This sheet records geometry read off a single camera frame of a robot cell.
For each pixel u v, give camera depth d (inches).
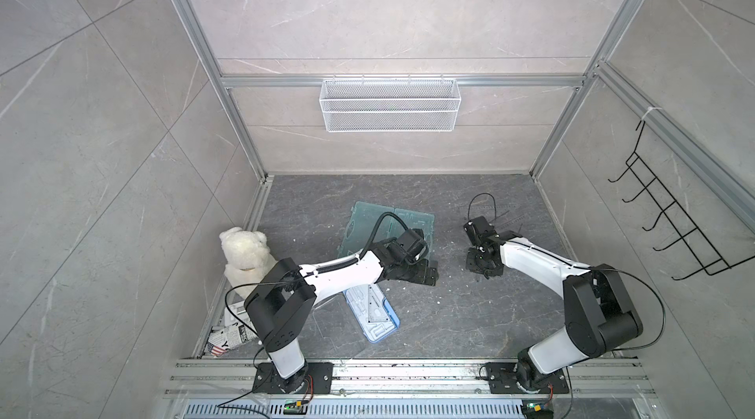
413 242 26.0
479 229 28.9
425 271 29.3
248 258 30.0
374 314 32.9
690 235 24.7
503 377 28.7
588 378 29.5
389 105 39.7
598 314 17.5
